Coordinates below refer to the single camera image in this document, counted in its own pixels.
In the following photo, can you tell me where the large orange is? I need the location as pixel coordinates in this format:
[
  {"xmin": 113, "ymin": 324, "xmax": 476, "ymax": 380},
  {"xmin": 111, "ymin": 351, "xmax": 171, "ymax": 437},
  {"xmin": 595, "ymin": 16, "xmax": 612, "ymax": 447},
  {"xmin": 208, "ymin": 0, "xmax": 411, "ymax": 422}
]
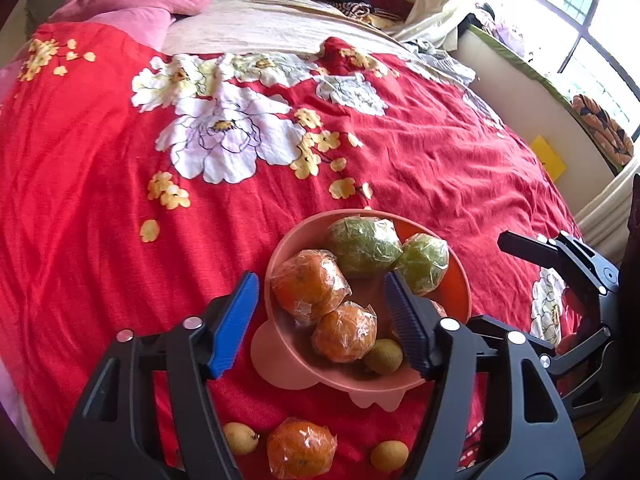
[{"xmin": 271, "ymin": 250, "xmax": 352, "ymax": 323}]

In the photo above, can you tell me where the green-trimmed window ledge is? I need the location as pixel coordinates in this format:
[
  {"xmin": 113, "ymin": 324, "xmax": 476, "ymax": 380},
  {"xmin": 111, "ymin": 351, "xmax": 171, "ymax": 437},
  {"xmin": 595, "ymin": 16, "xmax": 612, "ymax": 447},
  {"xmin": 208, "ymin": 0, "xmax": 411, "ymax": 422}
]
[{"xmin": 450, "ymin": 25, "xmax": 640, "ymax": 221}]

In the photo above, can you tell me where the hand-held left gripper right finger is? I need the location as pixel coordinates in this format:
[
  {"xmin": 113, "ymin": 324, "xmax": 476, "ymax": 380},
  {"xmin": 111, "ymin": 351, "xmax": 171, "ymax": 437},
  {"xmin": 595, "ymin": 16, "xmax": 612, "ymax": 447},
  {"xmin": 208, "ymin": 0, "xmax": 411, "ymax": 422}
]
[{"xmin": 384, "ymin": 269, "xmax": 587, "ymax": 480}]

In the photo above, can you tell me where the crumpled grey white clothing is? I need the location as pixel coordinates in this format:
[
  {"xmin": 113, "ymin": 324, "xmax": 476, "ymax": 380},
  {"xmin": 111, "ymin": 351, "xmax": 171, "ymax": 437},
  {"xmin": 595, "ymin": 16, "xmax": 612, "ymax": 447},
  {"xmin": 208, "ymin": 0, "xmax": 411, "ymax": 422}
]
[{"xmin": 400, "ymin": 37, "xmax": 478, "ymax": 86}]

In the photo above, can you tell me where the cream curtain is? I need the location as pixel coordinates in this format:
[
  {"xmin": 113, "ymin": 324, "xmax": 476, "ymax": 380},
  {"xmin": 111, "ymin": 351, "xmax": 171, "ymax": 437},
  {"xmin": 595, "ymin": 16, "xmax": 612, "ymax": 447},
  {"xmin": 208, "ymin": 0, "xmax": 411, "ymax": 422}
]
[{"xmin": 390, "ymin": 0, "xmax": 511, "ymax": 53}]

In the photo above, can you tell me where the pink plastic bowl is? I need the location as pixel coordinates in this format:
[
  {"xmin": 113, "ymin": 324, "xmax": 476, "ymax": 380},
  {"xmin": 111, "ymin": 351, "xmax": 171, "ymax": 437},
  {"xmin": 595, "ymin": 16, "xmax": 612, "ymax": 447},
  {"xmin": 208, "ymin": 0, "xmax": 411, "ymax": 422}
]
[{"xmin": 250, "ymin": 208, "xmax": 473, "ymax": 408}]

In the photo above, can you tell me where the dark patterned garment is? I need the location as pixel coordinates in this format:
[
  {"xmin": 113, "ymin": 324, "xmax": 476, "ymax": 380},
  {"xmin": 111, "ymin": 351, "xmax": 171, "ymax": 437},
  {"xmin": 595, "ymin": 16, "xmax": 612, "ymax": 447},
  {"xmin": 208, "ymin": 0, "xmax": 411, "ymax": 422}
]
[{"xmin": 330, "ymin": 0, "xmax": 396, "ymax": 26}]

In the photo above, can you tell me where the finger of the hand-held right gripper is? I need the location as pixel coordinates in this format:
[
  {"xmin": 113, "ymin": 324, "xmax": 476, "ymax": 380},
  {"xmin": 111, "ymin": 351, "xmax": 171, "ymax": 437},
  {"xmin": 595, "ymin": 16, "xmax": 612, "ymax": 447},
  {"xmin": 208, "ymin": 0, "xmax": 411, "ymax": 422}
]
[
  {"xmin": 467, "ymin": 315, "xmax": 556, "ymax": 361},
  {"xmin": 497, "ymin": 230, "xmax": 568, "ymax": 266}
]

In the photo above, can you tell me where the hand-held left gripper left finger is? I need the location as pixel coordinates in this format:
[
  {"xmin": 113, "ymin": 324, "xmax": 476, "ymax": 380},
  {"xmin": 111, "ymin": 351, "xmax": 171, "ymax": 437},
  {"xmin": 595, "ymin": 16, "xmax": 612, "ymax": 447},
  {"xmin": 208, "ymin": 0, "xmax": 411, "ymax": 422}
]
[{"xmin": 54, "ymin": 271, "xmax": 261, "ymax": 480}]

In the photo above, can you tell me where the green citrus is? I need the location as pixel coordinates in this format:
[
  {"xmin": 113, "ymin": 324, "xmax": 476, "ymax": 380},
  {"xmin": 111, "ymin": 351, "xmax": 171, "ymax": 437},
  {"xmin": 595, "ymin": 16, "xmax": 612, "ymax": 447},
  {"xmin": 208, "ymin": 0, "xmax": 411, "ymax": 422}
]
[
  {"xmin": 395, "ymin": 234, "xmax": 450, "ymax": 296},
  {"xmin": 327, "ymin": 216, "xmax": 403, "ymax": 280}
]

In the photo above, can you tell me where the beige bed sheet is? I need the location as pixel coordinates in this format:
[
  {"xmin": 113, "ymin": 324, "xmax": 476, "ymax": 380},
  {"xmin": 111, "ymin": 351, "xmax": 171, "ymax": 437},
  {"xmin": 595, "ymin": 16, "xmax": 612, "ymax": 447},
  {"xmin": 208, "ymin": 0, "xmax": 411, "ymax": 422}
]
[{"xmin": 160, "ymin": 0, "xmax": 416, "ymax": 56}]

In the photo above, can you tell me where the red floral blanket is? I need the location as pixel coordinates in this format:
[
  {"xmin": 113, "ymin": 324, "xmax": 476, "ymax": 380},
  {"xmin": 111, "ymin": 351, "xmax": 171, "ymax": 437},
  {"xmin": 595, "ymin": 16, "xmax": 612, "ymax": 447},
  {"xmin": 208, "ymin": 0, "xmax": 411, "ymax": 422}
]
[{"xmin": 0, "ymin": 22, "xmax": 586, "ymax": 480}]

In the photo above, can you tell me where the small orange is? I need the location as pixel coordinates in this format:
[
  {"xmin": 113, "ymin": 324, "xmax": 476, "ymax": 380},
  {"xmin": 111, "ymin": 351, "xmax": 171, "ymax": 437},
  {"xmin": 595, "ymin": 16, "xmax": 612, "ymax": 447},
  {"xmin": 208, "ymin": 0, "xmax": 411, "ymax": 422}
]
[
  {"xmin": 312, "ymin": 301, "xmax": 378, "ymax": 365},
  {"xmin": 266, "ymin": 417, "xmax": 337, "ymax": 478}
]

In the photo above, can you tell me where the orange black patterned cushion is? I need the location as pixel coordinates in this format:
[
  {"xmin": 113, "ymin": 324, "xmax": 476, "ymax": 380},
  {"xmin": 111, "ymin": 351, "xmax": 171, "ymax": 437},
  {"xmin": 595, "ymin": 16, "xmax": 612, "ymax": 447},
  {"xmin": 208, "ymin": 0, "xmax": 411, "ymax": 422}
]
[{"xmin": 570, "ymin": 94, "xmax": 636, "ymax": 166}]

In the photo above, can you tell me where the yellow box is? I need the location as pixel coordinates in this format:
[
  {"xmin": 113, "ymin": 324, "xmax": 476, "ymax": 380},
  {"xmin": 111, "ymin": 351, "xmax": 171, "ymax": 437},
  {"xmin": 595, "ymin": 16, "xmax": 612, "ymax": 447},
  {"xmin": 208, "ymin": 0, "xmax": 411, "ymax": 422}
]
[{"xmin": 530, "ymin": 135, "xmax": 568, "ymax": 181}]

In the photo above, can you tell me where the window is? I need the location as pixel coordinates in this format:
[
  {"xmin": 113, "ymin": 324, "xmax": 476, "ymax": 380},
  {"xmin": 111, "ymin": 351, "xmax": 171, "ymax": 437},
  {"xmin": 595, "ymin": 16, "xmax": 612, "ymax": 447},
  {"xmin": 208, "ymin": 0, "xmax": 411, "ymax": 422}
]
[{"xmin": 492, "ymin": 0, "xmax": 640, "ymax": 141}]

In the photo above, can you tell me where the purple clothes pile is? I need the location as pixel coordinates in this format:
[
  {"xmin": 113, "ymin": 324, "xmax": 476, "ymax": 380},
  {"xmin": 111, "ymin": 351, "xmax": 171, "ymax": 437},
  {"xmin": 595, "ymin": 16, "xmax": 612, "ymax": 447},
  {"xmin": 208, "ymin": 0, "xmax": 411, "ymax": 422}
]
[{"xmin": 472, "ymin": 2, "xmax": 528, "ymax": 61}]

